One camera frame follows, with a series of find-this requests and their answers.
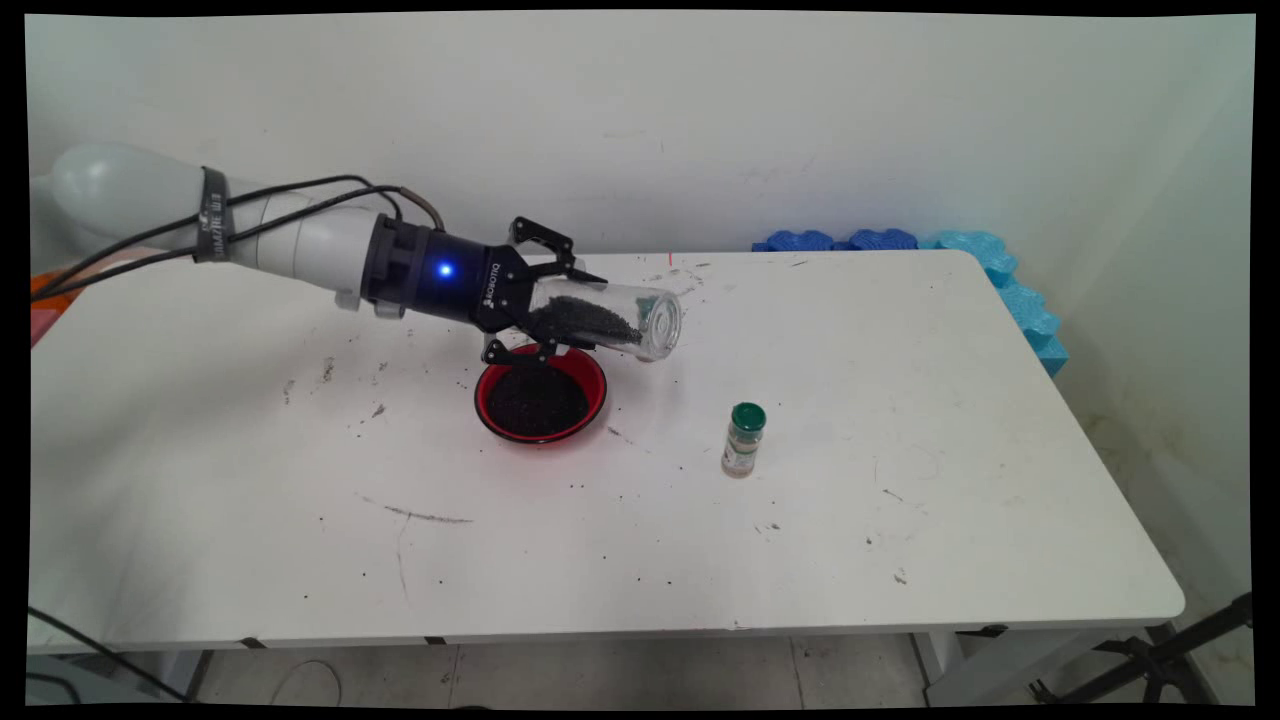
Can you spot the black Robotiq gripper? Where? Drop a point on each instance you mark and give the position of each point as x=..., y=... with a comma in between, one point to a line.
x=420, y=280

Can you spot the clear plastic jar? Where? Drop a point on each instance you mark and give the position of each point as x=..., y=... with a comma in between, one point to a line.
x=650, y=320

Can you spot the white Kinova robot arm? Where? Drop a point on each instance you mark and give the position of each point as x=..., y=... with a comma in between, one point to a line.
x=300, y=245

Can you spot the red bowl with black rim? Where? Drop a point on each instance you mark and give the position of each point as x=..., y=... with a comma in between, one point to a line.
x=600, y=388

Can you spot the green-lid spice bottle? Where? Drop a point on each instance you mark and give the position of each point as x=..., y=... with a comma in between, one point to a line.
x=743, y=450

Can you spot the dark blue foam tile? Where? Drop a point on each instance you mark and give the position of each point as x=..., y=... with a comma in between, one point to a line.
x=800, y=241
x=882, y=240

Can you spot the light blue foam tile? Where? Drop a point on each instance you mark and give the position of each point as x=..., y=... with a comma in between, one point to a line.
x=1025, y=310

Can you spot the orange box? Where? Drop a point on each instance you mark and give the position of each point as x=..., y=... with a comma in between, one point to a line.
x=42, y=300

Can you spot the pink object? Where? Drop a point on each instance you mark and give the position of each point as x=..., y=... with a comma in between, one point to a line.
x=42, y=328

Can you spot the black tripod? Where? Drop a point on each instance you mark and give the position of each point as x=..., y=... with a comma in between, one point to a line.
x=1160, y=655

